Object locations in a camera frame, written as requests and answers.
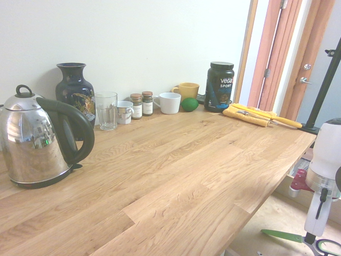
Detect stainless steel electric kettle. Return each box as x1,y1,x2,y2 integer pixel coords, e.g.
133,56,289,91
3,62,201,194
0,84,96,190

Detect yellow folded cloth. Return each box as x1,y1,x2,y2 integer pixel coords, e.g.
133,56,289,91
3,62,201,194
222,103,278,128

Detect red silver object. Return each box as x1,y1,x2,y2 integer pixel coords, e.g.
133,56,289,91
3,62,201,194
289,168,315,198

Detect plain white cup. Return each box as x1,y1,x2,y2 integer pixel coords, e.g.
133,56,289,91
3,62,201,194
152,92,182,115

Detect small printed white mug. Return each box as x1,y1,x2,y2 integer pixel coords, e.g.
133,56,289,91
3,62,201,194
116,100,135,125

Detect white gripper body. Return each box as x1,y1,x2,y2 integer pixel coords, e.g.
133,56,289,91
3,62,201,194
304,191,334,237

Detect green lime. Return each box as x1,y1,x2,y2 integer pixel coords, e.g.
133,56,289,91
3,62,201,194
180,97,199,112

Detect black camera clamp mount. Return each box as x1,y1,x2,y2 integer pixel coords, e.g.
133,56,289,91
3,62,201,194
298,37,341,134

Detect black Vega protein tub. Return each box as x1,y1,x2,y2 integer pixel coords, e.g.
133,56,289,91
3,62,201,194
204,61,235,113

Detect green black scissors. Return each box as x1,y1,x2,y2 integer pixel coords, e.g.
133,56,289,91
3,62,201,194
260,228,341,256

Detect large open wooden drawer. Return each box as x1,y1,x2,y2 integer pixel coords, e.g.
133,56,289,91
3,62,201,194
225,173,341,256

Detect dark blue painted vase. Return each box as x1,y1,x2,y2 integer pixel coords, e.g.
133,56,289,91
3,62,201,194
55,62,96,141

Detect orange wooden door frame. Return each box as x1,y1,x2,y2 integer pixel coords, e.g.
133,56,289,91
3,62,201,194
234,0,336,121

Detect yellow mug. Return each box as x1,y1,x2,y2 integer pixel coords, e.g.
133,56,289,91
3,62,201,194
170,82,200,103

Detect clear glass tumbler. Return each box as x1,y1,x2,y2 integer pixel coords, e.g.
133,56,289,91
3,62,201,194
94,91,118,131

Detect grey blue door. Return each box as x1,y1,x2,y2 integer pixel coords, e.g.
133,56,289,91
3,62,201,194
294,0,341,126

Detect brown lid spice jar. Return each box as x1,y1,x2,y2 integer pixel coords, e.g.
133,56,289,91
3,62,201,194
141,91,154,117
129,93,143,120

